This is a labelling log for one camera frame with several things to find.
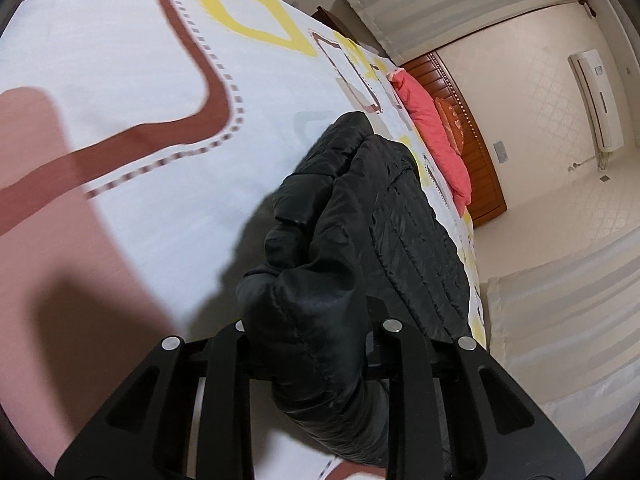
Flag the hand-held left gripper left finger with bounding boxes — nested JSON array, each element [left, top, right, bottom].
[[54, 320, 273, 480]]

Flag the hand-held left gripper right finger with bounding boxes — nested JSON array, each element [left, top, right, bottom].
[[362, 295, 586, 480]]

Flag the black quilted puffer jacket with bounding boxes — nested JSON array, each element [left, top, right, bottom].
[[235, 111, 473, 471]]

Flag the cream window curtain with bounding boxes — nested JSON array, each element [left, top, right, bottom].
[[485, 240, 640, 461], [305, 0, 588, 58]]

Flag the wooden headboard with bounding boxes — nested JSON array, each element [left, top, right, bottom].
[[401, 51, 508, 228]]

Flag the pink pillow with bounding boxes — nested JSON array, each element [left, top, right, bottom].
[[389, 67, 473, 209]]

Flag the orange cushion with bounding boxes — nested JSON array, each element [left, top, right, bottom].
[[434, 96, 468, 153]]

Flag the white patterned bed sheet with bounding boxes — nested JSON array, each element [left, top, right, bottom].
[[0, 0, 488, 480]]

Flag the wooden nightstand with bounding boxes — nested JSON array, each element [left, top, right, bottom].
[[312, 6, 351, 38]]

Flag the white wall air conditioner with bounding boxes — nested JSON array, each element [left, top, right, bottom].
[[567, 49, 623, 150]]

